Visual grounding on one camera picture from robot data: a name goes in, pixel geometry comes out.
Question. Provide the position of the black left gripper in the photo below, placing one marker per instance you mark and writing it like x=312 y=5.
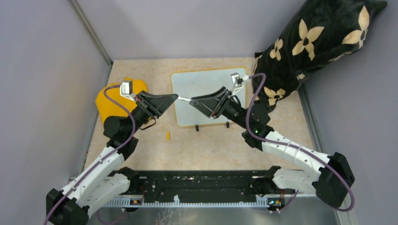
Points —
x=155 y=104

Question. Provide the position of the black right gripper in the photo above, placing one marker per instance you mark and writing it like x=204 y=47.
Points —
x=214 y=104

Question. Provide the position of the white marker pen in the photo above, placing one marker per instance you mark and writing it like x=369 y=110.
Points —
x=184 y=99

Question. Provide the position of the white board yellow frame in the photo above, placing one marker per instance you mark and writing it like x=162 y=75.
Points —
x=194 y=83

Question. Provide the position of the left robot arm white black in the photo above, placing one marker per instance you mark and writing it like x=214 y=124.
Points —
x=79 y=200

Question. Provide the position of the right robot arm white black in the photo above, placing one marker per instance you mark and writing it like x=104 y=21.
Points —
x=329 y=177

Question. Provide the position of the yellow cloth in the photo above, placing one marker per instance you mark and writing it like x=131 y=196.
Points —
x=106 y=108

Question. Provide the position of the black floral pillow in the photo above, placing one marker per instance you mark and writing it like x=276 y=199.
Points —
x=321 y=32

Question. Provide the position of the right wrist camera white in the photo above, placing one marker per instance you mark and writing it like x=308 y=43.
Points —
x=238 y=82

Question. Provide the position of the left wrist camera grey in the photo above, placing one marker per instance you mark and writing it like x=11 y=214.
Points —
x=126 y=90

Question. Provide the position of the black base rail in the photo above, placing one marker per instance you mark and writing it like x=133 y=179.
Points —
x=202 y=189

